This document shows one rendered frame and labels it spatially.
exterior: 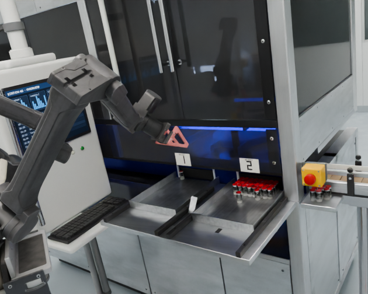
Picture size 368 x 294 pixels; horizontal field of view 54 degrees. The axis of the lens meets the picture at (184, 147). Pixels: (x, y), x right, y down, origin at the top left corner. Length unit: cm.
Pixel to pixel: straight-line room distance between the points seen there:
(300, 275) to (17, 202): 120
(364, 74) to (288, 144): 468
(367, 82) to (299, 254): 465
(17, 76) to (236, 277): 134
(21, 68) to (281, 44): 107
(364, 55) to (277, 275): 464
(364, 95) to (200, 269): 460
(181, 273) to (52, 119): 151
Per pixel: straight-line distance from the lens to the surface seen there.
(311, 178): 139
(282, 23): 132
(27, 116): 125
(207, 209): 150
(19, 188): 84
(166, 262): 212
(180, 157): 169
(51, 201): 181
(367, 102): 610
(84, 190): 192
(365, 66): 600
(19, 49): 179
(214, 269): 192
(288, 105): 136
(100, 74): 74
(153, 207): 155
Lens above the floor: 157
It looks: 17 degrees down
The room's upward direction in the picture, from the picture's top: 10 degrees counter-clockwise
